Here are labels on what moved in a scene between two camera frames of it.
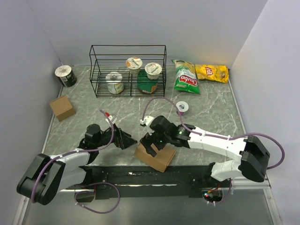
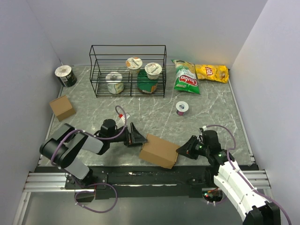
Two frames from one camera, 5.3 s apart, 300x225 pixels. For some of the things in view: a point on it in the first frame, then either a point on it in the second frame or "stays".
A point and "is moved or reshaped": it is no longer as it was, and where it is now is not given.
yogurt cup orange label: [134, 63] stays
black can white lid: [66, 75] stays
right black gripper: [147, 140] to [187, 149]
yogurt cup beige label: [153, 70] stays
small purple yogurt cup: [182, 107] stays
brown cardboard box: [160, 161] is moved or reshaped
